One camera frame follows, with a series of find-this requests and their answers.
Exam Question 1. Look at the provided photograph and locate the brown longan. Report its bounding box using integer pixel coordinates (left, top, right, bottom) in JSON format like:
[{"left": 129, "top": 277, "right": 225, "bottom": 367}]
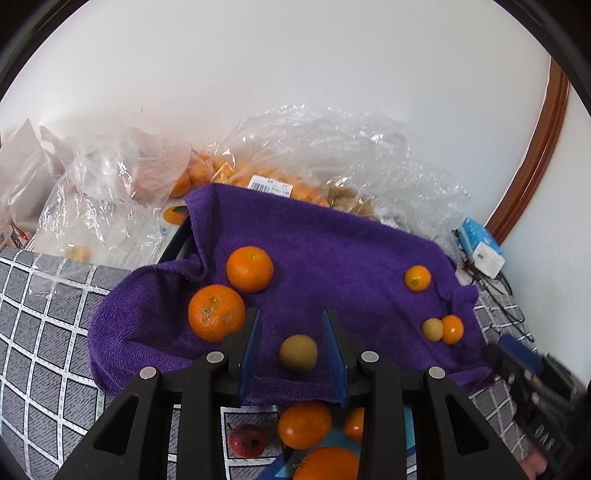
[
  {"left": 279, "top": 335, "right": 319, "bottom": 374},
  {"left": 421, "top": 318, "right": 445, "bottom": 343}
]

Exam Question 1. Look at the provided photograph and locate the black cable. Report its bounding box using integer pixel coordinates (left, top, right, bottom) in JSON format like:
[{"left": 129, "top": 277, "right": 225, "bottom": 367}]
[
  {"left": 475, "top": 270, "right": 533, "bottom": 343},
  {"left": 455, "top": 256, "right": 490, "bottom": 282}
]

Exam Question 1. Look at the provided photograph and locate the pile of bagged longans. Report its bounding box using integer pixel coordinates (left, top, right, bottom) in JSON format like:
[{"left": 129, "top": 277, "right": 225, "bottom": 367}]
[{"left": 323, "top": 182, "right": 385, "bottom": 223}]

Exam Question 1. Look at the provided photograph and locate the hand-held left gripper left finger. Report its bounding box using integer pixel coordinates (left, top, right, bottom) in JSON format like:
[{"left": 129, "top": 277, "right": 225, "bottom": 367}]
[{"left": 55, "top": 307, "right": 262, "bottom": 480}]

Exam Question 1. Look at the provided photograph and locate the small red fruit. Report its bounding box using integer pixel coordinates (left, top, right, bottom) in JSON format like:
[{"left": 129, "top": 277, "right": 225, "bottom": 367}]
[{"left": 228, "top": 424, "right": 269, "bottom": 459}]

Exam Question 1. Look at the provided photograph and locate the white bag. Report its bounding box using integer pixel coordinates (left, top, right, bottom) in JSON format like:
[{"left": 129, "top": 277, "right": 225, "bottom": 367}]
[{"left": 0, "top": 119, "right": 68, "bottom": 232}]

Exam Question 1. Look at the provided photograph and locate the white box with orange print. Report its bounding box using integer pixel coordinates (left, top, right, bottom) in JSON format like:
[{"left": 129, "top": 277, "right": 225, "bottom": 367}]
[{"left": 161, "top": 203, "right": 190, "bottom": 228}]

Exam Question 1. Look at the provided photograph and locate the black tray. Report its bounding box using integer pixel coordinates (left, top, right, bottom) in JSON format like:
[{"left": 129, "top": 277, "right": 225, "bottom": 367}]
[{"left": 159, "top": 217, "right": 192, "bottom": 265}]

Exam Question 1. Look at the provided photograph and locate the small orange kumquat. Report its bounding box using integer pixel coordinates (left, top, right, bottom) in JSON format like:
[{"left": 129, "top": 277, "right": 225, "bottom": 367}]
[
  {"left": 404, "top": 265, "right": 432, "bottom": 293},
  {"left": 441, "top": 315, "right": 465, "bottom": 346}
]

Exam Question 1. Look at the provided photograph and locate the person's right hand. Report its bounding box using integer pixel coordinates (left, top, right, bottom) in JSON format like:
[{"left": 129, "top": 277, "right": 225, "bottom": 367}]
[{"left": 518, "top": 445, "right": 555, "bottom": 480}]

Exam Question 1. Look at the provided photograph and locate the large clear plastic bag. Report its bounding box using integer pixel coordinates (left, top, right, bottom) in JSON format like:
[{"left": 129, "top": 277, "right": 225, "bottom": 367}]
[{"left": 205, "top": 105, "right": 469, "bottom": 243}]

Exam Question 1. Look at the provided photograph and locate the brown wooden door frame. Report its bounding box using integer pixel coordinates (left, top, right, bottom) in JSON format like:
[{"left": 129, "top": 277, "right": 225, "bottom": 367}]
[{"left": 485, "top": 58, "right": 571, "bottom": 241}]

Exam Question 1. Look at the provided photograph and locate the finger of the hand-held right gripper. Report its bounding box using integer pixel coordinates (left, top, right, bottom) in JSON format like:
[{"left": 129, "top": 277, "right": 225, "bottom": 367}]
[
  {"left": 482, "top": 344, "right": 540, "bottom": 403},
  {"left": 499, "top": 335, "right": 549, "bottom": 371}
]

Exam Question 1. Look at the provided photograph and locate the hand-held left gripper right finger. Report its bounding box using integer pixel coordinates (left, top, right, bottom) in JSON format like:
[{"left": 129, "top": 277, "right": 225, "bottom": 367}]
[{"left": 321, "top": 308, "right": 530, "bottom": 480}]

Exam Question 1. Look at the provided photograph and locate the pile of bagged mandarins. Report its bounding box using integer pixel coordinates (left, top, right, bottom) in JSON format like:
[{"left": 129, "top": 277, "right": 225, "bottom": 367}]
[{"left": 170, "top": 150, "right": 334, "bottom": 207}]

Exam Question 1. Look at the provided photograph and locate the small clear plastic bag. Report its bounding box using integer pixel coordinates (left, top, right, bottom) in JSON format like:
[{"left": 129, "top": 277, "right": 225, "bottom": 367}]
[{"left": 37, "top": 128, "right": 193, "bottom": 261}]

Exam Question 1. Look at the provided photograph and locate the purple towel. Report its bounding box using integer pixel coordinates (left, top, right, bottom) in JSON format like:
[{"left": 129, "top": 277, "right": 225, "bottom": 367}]
[{"left": 88, "top": 183, "right": 497, "bottom": 408}]

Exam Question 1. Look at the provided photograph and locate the orange mandarin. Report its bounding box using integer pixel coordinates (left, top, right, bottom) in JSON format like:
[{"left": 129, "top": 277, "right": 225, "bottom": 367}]
[
  {"left": 226, "top": 246, "right": 274, "bottom": 293},
  {"left": 342, "top": 407, "right": 366, "bottom": 444},
  {"left": 292, "top": 446, "right": 361, "bottom": 480},
  {"left": 188, "top": 284, "right": 246, "bottom": 343},
  {"left": 277, "top": 401, "right": 333, "bottom": 450}
]

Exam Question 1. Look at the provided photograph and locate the white and blue box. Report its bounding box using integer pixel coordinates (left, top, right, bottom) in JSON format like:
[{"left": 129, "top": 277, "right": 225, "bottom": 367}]
[{"left": 457, "top": 218, "right": 507, "bottom": 280}]

